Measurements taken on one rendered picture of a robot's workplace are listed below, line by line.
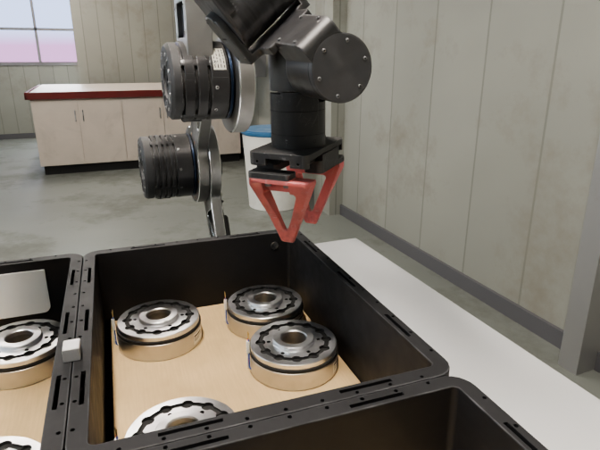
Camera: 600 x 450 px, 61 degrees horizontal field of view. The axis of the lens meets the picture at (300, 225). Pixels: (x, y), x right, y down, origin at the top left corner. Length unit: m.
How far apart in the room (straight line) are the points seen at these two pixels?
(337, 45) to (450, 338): 0.64
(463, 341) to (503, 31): 1.85
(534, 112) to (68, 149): 4.69
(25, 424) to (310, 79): 0.43
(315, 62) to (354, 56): 0.04
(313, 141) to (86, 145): 5.44
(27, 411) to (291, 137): 0.39
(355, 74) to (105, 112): 5.47
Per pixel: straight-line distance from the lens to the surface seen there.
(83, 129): 5.89
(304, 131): 0.51
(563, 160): 2.33
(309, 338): 0.60
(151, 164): 1.42
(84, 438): 0.40
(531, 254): 2.49
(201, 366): 0.63
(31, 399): 0.64
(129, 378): 0.63
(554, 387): 0.89
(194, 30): 0.97
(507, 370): 0.91
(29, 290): 0.74
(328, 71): 0.44
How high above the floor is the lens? 1.17
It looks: 18 degrees down
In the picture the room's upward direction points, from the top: straight up
